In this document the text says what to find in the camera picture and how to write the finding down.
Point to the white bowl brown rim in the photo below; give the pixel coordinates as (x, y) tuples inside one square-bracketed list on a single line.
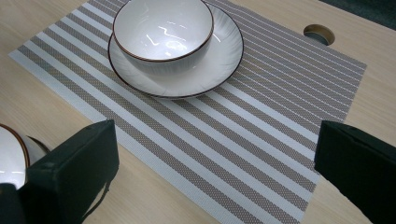
[(35, 151), (11, 155), (162, 31)]

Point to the white plate dark rim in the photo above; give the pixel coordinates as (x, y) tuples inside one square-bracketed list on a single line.
[(214, 68)]

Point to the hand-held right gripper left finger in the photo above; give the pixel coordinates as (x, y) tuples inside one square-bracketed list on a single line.
[(71, 174)]

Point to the grey striped placemat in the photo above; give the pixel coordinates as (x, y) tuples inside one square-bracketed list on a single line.
[(218, 146)]

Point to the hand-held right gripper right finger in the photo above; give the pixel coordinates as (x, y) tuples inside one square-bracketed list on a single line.
[(361, 168)]

